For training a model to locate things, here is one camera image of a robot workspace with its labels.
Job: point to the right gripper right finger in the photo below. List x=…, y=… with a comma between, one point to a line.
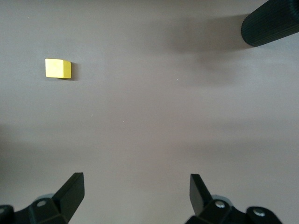
x=201, y=200

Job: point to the black ribbed cylinder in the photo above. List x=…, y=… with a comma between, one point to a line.
x=271, y=23

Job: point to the yellow wooden block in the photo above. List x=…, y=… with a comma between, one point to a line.
x=57, y=68

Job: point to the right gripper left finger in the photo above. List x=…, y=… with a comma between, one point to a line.
x=67, y=198

